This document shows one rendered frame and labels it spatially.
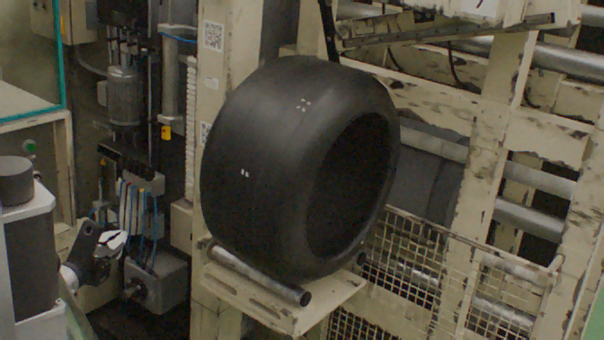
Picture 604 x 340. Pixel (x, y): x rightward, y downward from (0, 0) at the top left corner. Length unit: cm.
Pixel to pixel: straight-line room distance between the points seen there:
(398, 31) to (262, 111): 54
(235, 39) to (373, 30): 43
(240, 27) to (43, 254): 103
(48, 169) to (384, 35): 105
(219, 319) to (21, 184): 139
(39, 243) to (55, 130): 112
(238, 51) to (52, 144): 60
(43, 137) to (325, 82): 83
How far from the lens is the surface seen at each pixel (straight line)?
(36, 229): 81
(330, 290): 191
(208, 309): 211
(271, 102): 149
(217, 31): 172
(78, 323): 132
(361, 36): 191
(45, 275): 84
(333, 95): 149
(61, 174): 196
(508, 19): 160
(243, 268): 178
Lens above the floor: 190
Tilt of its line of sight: 24 degrees down
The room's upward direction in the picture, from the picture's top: 6 degrees clockwise
